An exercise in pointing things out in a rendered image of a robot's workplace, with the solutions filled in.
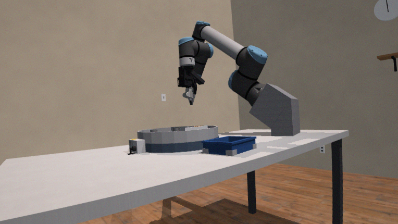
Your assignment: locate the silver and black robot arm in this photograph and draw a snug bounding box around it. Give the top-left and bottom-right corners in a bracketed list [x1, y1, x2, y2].
[178, 21, 268, 106]

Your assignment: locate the blue crate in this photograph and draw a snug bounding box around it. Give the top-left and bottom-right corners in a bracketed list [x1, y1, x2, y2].
[202, 136, 257, 156]

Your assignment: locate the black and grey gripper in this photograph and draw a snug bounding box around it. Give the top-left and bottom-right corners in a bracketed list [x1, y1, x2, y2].
[178, 66, 197, 105]

